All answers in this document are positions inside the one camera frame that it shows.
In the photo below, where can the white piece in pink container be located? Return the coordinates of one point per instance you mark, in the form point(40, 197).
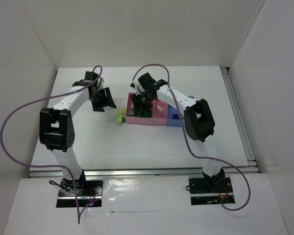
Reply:
point(159, 109)

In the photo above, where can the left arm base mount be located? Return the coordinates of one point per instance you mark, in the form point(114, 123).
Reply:
point(91, 196)

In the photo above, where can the lime and green lego stack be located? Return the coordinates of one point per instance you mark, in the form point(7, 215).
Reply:
point(120, 119)

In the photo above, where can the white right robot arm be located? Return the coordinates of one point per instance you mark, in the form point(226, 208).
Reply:
point(197, 119)

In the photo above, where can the aluminium side rail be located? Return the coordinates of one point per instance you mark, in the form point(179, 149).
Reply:
point(252, 166)

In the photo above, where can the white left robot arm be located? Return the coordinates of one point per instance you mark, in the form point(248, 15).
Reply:
point(56, 129)

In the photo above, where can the blue plastic container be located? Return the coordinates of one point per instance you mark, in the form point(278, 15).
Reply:
point(173, 114)

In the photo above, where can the lime green sloped lego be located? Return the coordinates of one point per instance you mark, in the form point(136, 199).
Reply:
point(122, 111)

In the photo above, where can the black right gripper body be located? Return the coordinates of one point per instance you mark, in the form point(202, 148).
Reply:
point(142, 103)

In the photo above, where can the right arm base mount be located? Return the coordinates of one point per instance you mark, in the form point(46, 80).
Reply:
point(210, 191)

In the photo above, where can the aluminium front rail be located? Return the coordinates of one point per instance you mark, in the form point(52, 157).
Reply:
point(127, 172)

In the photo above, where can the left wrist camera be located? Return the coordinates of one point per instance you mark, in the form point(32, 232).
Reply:
point(99, 84)

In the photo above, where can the pink plastic container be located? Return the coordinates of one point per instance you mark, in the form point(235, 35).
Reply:
point(158, 114)

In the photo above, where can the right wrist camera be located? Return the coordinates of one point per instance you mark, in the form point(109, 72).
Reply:
point(137, 87)

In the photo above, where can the green lego brick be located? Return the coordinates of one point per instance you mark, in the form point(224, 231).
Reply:
point(134, 113)

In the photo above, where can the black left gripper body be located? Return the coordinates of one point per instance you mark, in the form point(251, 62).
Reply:
point(101, 97)

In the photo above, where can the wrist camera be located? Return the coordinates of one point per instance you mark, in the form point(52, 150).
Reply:
point(99, 84)
point(137, 87)

